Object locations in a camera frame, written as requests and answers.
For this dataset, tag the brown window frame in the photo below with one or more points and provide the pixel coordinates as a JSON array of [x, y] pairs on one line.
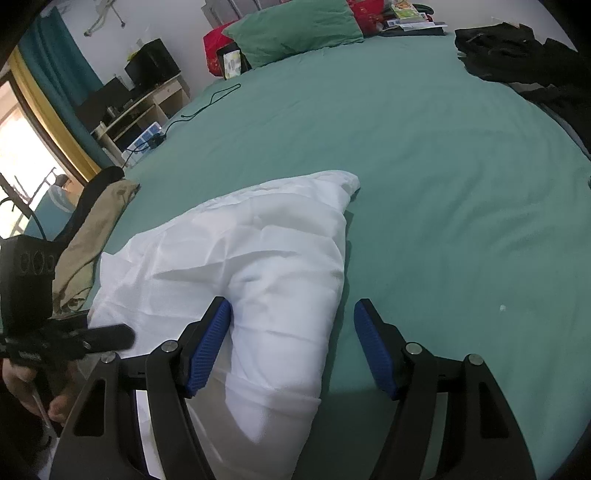
[[30, 108]]

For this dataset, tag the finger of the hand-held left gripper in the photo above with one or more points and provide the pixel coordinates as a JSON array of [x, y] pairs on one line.
[[111, 337]]

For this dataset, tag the light wooden desk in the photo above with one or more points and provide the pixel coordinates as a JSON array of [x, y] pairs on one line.
[[171, 90]]

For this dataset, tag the black clothes pile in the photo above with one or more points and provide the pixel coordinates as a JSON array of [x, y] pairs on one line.
[[508, 50]]

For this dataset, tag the person's left hand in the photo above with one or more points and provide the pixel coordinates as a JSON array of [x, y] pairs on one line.
[[18, 381]]

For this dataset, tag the teal curtain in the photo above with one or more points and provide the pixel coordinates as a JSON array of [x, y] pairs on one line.
[[60, 69]]

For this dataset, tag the white hooded jacket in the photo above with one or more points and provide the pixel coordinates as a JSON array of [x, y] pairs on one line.
[[277, 258]]

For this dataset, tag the green pillow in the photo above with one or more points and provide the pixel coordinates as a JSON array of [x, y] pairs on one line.
[[295, 27]]

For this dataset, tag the black monitor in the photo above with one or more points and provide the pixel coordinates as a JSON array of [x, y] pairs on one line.
[[101, 101]]

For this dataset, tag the black folded garment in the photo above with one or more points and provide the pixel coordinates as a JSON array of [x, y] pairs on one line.
[[99, 184]]

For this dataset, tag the yellow curtain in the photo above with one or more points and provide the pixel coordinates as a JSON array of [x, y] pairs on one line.
[[51, 120]]

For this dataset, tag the small black framed tablet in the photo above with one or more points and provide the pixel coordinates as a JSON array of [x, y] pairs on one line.
[[231, 62]]

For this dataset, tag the black charger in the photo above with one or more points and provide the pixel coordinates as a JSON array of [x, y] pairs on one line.
[[158, 141]]

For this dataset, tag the white air conditioner pipe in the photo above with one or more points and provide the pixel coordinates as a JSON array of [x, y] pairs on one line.
[[99, 23]]

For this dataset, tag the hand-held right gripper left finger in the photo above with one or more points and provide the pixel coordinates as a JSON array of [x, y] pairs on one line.
[[207, 350]]

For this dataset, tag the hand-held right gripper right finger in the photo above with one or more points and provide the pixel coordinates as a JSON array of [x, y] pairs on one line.
[[376, 355]]

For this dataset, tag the green yellow snack bag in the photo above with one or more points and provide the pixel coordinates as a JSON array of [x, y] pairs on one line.
[[404, 8]]

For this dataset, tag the red pillow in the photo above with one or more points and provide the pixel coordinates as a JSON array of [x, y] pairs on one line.
[[213, 46], [364, 9]]

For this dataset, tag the stack of books and papers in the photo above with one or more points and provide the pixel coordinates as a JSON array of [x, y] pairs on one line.
[[415, 26]]

